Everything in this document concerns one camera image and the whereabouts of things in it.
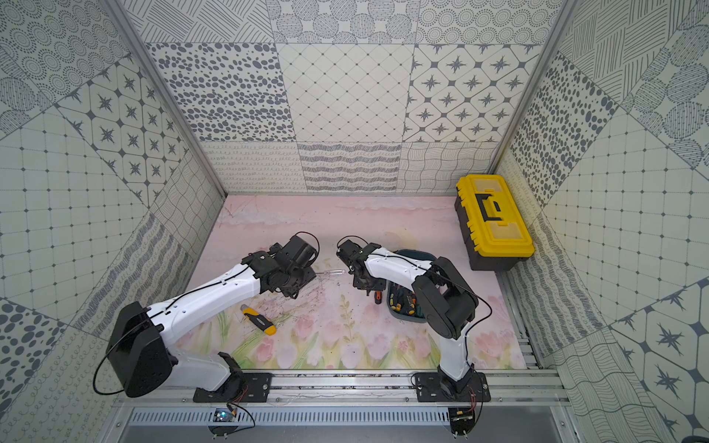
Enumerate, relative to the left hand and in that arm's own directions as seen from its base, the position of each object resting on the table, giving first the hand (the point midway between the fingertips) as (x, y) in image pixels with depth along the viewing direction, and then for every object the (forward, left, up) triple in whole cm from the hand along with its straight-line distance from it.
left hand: (313, 271), depth 82 cm
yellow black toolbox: (+15, -58, +3) cm, 60 cm away
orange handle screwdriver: (-2, -20, -12) cm, 24 cm away
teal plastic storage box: (-4, -28, -11) cm, 30 cm away
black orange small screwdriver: (-6, -31, -9) cm, 33 cm away
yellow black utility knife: (-11, +17, -12) cm, 23 cm away
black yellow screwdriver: (-6, -26, -11) cm, 29 cm away
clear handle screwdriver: (+7, -3, -12) cm, 14 cm away
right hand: (+1, -19, -11) cm, 22 cm away
